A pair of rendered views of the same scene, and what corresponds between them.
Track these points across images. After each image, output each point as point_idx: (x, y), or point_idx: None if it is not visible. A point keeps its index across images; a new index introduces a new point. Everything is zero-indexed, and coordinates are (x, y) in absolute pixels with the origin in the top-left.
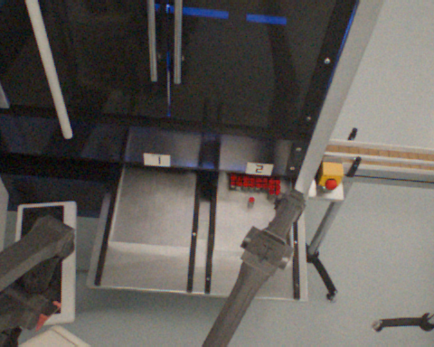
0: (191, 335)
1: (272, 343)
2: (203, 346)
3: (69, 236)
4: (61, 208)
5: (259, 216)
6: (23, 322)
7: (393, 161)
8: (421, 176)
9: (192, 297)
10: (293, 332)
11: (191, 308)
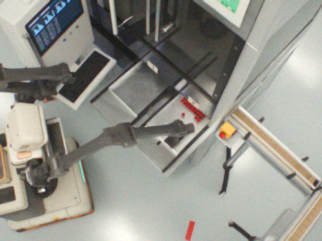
0: (142, 157)
1: (174, 190)
2: (73, 151)
3: (66, 76)
4: (108, 60)
5: None
6: (35, 96)
7: (269, 147)
8: (279, 166)
9: None
10: (188, 194)
11: None
